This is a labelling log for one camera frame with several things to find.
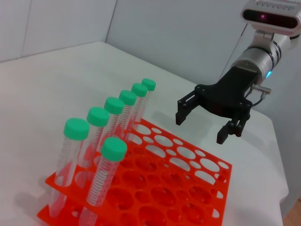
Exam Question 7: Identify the clear test tube green cap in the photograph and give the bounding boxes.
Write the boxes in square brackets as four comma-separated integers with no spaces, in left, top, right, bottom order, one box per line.
[128,82,148,129]
[77,106,111,169]
[79,137,128,226]
[48,117,91,218]
[116,90,137,137]
[137,78,157,123]
[103,97,125,142]

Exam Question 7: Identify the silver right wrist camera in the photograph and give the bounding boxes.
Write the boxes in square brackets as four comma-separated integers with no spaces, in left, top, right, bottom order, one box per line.
[241,0,301,36]

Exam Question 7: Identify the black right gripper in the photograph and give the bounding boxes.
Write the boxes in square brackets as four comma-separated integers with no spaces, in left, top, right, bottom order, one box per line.
[175,67,258,145]

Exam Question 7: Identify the right gripper cable with plug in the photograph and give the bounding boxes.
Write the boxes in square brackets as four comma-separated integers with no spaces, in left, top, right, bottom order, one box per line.
[244,84,272,108]

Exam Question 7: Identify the orange plastic test tube rack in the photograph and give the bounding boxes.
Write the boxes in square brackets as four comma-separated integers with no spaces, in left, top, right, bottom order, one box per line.
[37,117,233,226]

